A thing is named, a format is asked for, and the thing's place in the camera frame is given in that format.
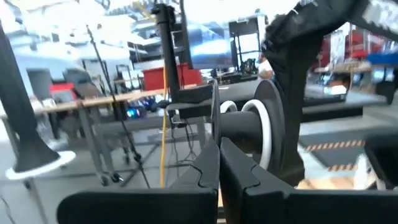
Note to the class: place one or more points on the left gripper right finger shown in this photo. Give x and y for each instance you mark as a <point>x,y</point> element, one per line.
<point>295,208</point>

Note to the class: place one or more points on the wooden table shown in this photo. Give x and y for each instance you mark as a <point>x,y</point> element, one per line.
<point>93,101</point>

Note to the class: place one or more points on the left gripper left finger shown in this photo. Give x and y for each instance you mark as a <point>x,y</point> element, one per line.
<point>140,208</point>

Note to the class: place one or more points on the small red bin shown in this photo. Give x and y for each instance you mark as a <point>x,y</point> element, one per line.
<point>62,90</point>

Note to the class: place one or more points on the floor stand with round base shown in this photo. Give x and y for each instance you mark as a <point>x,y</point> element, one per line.
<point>18,124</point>

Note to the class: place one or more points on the thin black slanted pole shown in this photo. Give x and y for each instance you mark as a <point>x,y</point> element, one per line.
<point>99,62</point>

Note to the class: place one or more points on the computer with blue lights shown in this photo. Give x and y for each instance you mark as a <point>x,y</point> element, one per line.
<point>133,112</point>

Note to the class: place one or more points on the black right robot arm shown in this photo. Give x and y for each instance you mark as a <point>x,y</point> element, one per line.
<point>292,93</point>

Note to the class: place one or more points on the metal rack with red bins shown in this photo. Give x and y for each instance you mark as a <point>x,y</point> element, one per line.
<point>357,43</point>

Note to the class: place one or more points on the red storage crate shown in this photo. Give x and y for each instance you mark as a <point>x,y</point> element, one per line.
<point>152,79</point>

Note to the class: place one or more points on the person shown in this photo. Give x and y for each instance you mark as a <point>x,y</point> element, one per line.
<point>265,70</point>

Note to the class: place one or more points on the blue plastic bin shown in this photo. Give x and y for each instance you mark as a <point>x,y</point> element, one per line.
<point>382,59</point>

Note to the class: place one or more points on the black frame station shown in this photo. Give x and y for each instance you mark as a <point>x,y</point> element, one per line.
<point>245,28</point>

